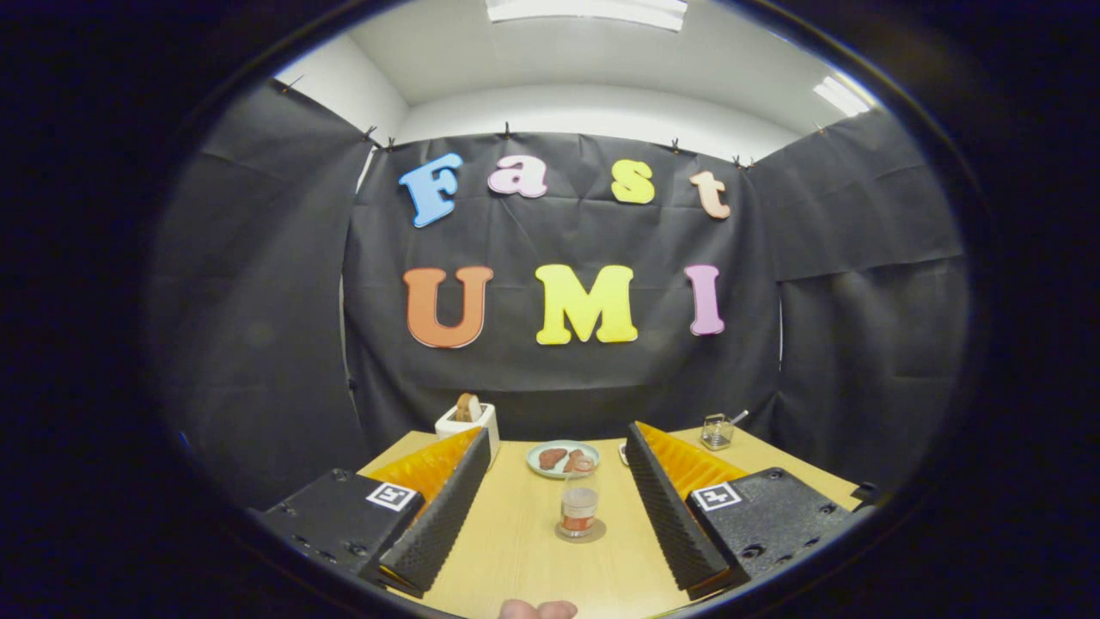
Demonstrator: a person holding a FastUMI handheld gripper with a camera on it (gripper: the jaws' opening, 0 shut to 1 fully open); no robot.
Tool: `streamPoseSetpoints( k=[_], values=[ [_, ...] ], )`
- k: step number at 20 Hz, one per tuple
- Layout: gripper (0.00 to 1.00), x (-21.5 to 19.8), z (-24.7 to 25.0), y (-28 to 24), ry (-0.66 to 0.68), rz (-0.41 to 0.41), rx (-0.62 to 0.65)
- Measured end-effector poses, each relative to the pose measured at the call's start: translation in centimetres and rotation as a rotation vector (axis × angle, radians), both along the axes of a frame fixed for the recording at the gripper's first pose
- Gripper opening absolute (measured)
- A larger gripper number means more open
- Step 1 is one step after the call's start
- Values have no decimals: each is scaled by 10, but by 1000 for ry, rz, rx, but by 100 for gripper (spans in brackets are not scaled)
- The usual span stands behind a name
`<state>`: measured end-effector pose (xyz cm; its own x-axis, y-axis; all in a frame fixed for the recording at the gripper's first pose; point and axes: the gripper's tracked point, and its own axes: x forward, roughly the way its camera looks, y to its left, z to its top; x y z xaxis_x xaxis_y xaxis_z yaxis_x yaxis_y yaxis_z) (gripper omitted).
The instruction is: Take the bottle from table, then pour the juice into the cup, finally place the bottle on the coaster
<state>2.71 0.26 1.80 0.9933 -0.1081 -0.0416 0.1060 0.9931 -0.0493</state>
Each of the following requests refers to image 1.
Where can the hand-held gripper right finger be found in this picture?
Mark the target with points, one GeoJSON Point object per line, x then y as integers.
{"type": "Point", "coordinates": [670, 516]}

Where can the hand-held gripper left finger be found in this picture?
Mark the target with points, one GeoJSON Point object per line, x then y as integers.
{"type": "Point", "coordinates": [443, 511]}

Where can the round brown coaster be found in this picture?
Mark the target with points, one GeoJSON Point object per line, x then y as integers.
{"type": "Point", "coordinates": [593, 537]}

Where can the clear plastic juice bottle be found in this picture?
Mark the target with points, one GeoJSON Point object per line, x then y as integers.
{"type": "Point", "coordinates": [579, 514]}

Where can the wooden table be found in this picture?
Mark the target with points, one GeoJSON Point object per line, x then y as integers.
{"type": "Point", "coordinates": [516, 550]}

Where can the white toaster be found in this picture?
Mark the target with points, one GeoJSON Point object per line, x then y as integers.
{"type": "Point", "coordinates": [481, 434]}

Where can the pale green plate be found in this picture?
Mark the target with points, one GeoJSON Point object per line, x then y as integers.
{"type": "Point", "coordinates": [534, 466]}

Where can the brown meat piece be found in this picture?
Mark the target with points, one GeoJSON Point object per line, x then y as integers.
{"type": "Point", "coordinates": [580, 462]}
{"type": "Point", "coordinates": [552, 458]}

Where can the toast bread slice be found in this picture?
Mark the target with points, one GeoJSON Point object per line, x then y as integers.
{"type": "Point", "coordinates": [467, 407]}

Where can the metal spoon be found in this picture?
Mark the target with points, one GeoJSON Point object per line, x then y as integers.
{"type": "Point", "coordinates": [739, 417]}

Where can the small ceiling light panel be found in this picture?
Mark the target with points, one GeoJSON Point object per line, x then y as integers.
{"type": "Point", "coordinates": [842, 96]}

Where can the large ceiling light panel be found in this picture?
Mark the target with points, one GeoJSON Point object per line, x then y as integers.
{"type": "Point", "coordinates": [593, 10]}

